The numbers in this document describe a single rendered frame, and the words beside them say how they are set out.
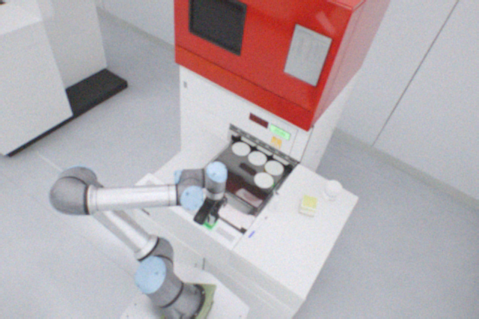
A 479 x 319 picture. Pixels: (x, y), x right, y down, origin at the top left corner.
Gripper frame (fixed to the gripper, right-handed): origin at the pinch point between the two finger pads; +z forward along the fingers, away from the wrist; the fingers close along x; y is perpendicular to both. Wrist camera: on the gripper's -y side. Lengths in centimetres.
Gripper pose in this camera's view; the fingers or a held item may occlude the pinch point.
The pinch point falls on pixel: (209, 222)
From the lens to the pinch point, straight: 154.0
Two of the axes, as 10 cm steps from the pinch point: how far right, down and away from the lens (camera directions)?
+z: -1.3, 6.6, 7.4
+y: 5.4, -5.7, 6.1
